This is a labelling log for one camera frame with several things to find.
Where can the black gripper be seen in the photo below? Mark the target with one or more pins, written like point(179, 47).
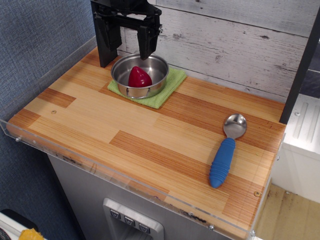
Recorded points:
point(138, 15)

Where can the blue handled metal spoon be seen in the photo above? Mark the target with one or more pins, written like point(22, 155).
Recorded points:
point(234, 127)

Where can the steel pot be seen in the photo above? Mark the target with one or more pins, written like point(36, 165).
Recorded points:
point(155, 66)

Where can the red pepper toy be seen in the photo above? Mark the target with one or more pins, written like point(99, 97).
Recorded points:
point(138, 78)

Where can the green cloth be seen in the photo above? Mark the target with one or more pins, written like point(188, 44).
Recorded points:
point(174, 78)

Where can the clear acrylic guard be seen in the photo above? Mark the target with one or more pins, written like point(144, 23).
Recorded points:
point(169, 150)

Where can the grey toy fridge cabinet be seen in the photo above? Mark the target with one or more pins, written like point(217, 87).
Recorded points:
point(86, 192)

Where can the silver dispenser panel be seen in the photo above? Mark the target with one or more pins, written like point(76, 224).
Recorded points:
point(127, 224)

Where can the white side cabinet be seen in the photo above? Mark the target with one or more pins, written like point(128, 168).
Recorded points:
point(297, 165)

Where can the yellow tape object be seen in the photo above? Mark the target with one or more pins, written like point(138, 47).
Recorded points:
point(30, 234)

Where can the black left post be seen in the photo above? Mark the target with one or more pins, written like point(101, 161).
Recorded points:
point(105, 55)

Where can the black post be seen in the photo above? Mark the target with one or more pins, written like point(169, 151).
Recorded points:
point(105, 55)
point(303, 67)

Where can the black right post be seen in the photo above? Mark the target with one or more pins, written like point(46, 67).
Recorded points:
point(303, 67)

